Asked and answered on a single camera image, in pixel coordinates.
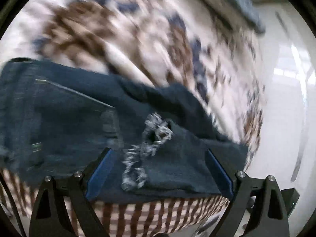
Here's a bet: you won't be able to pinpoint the dark blue denim jeans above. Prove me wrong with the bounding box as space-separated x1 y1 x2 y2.
1 59 248 204

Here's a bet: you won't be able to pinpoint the floral fleece bed blanket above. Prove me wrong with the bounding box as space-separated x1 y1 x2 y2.
0 0 270 237

